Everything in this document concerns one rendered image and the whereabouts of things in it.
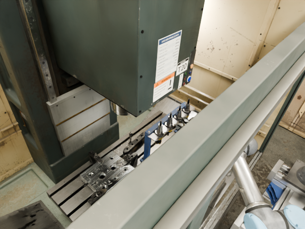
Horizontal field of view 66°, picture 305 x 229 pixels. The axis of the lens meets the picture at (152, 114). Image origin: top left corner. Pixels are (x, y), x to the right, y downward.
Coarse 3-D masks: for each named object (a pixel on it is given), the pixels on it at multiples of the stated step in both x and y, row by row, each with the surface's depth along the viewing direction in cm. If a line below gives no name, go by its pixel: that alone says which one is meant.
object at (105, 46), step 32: (64, 0) 102; (96, 0) 88; (128, 0) 78; (160, 0) 83; (192, 0) 98; (64, 32) 114; (96, 32) 97; (128, 32) 85; (160, 32) 92; (192, 32) 111; (64, 64) 130; (96, 64) 109; (128, 64) 93; (128, 96) 104
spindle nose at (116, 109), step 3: (111, 102) 126; (111, 105) 128; (114, 105) 124; (117, 105) 123; (114, 108) 125; (117, 108) 124; (120, 108) 123; (114, 111) 127; (117, 111) 125; (120, 111) 125; (123, 111) 124; (126, 111) 124; (120, 114) 126; (123, 114) 126; (126, 114) 126; (129, 114) 127
